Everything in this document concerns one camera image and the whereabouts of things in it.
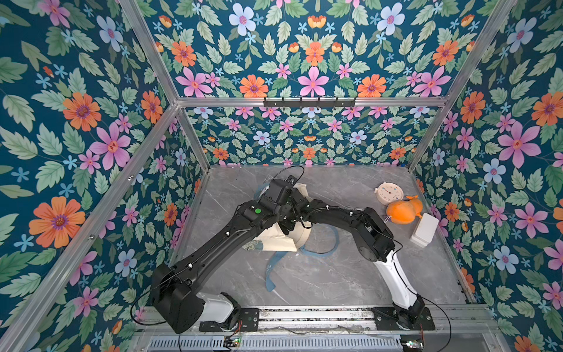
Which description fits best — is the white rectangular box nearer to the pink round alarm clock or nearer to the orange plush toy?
the orange plush toy

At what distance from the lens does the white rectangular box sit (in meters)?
0.90

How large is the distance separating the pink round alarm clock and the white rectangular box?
15 cm

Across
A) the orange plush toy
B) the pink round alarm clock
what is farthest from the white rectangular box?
the pink round alarm clock

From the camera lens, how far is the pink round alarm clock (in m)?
1.06
